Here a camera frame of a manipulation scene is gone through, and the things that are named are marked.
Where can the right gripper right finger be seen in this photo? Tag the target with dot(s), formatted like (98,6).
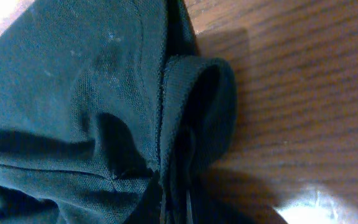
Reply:
(202,209)

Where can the black t-shirt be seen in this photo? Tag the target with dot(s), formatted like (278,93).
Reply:
(98,97)

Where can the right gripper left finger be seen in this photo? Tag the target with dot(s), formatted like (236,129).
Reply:
(148,210)

